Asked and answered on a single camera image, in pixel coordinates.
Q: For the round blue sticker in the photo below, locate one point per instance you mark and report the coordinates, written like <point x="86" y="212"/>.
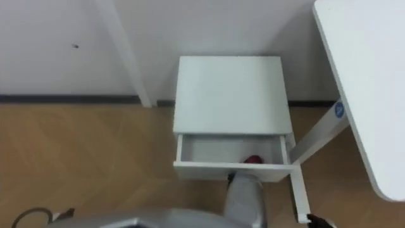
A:
<point x="339" y="109"/>

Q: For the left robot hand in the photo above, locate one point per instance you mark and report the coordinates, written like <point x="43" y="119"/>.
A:
<point x="64" y="214"/>

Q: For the white desk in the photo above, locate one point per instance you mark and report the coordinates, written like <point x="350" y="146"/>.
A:
<point x="370" y="79"/>

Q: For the white cabinet drawer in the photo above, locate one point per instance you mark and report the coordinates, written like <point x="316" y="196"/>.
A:
<point x="202" y="171"/>

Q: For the white bedside cabinet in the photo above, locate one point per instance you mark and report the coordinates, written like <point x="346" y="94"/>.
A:
<point x="232" y="95"/>

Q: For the red soft toy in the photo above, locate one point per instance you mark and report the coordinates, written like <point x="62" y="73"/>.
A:
<point x="253" y="159"/>

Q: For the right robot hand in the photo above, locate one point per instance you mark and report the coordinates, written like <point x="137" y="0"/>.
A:
<point x="319" y="221"/>

